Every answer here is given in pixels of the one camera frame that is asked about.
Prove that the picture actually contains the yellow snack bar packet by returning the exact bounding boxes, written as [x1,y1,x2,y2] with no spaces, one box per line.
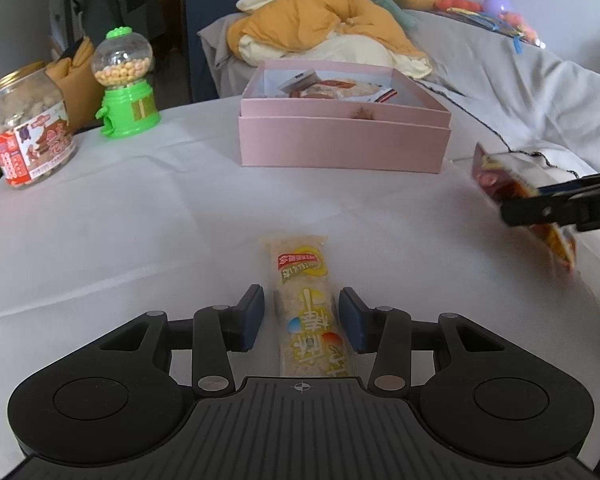
[263,235,352,378]

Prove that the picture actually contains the red snack pouch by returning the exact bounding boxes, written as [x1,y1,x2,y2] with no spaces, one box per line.
[471,143,577,272]

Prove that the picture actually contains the white rice cracker packet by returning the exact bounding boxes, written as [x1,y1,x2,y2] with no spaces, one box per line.
[278,70,398,103]

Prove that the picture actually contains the white table cloth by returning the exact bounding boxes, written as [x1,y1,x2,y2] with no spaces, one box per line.
[0,98,600,478]

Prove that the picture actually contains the grey sofa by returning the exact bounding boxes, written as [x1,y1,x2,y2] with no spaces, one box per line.
[197,6,600,291]

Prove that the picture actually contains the colourful toys on sofa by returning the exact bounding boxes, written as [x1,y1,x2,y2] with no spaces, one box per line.
[432,0,546,53]

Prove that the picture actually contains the pink cardboard box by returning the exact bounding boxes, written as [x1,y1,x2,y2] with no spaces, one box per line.
[238,58,451,174]

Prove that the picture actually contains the yellow armchair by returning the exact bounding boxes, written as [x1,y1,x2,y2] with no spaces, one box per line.
[17,34,106,134]

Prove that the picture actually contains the gold lid snack jar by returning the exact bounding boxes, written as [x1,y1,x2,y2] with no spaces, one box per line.
[0,62,76,188]

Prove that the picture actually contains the green gumball snack dispenser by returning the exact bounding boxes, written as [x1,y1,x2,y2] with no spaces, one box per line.
[91,26,160,139]

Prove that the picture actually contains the orange and cream blanket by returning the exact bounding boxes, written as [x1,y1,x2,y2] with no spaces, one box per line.
[226,0,432,79]

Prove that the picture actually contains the dark blue cabinet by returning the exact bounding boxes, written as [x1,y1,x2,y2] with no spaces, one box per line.
[182,0,272,104]

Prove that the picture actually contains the dark jacket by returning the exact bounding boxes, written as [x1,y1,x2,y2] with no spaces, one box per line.
[73,0,171,62]

